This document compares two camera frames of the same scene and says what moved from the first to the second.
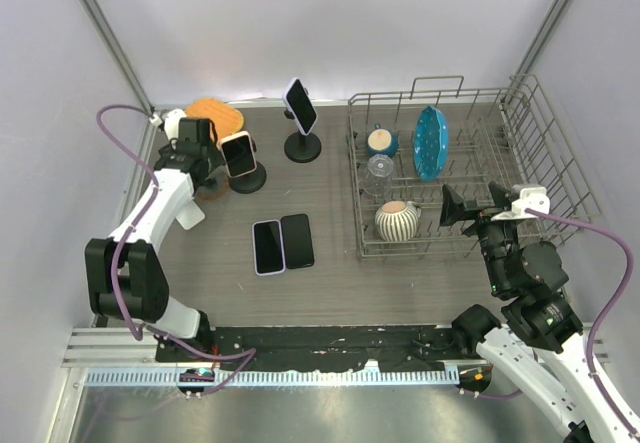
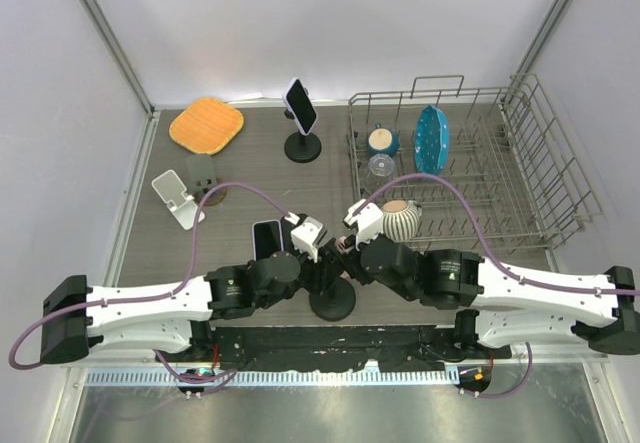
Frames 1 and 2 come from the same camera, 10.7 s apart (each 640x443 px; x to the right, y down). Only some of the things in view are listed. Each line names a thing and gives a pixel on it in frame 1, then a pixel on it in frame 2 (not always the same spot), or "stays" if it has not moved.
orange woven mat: [226, 118] stays
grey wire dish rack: [406, 146] stays
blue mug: [382, 141] stays
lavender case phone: [269, 257] stays
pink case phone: [238, 154] -> [340, 244]
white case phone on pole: [300, 105] stays
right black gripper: [453, 208] -> [351, 258]
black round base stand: [249, 182] -> [335, 304]
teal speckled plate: [431, 142] stays
